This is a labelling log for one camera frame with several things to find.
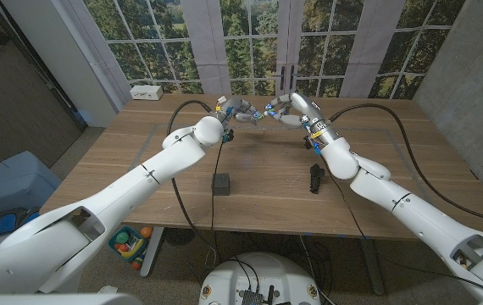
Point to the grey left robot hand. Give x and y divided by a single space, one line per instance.
237 108

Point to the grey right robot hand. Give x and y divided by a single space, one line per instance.
303 108

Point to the white green dry-erase marker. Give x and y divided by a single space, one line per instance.
262 116

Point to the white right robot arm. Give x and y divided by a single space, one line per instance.
411 212

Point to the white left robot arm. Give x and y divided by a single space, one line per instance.
135 186

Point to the dark grey cube block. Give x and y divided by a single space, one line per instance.
220 184

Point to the printed window forest backdrop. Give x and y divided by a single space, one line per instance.
245 42

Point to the black plastic toy figure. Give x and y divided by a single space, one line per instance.
315 178

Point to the white power strip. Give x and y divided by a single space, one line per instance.
146 92

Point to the round black floor fan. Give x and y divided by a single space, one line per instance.
180 236

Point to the white table leg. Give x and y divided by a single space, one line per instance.
152 254

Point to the white robot torso base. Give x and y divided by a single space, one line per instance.
262 275

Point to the grey table leg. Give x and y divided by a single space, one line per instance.
373 267

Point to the teal basket of toys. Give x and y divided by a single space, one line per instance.
129 247

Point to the grey-blue storage bin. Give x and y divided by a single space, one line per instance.
12 182

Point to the blue black foot pedal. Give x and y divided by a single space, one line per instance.
4 223

